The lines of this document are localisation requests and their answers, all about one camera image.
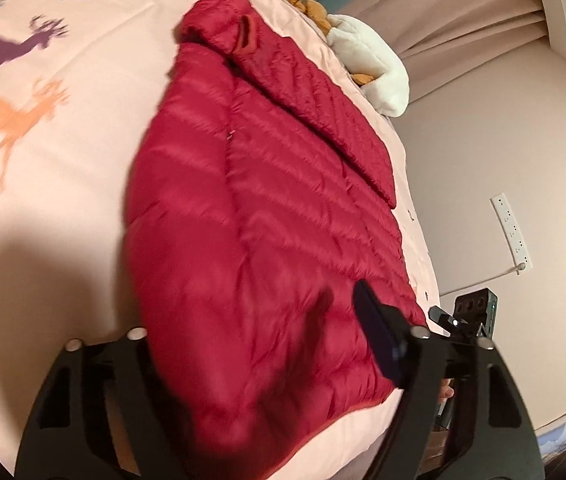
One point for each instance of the white wall power strip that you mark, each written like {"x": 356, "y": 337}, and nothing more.
{"x": 512, "y": 235}

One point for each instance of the red puffer jacket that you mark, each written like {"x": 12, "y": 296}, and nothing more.
{"x": 263, "y": 210}

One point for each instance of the white goose plush toy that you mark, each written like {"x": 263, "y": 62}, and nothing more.
{"x": 373, "y": 60}

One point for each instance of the pink deer printed blanket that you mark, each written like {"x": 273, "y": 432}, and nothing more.
{"x": 63, "y": 185}

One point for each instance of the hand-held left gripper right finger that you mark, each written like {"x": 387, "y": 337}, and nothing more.
{"x": 378, "y": 332}

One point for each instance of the blue printed cloth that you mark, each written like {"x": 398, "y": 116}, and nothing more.
{"x": 558, "y": 440}

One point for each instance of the beige curtain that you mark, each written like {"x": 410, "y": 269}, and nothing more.
{"x": 463, "y": 30}

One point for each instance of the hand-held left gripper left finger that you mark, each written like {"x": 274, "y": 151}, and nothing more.
{"x": 108, "y": 360}

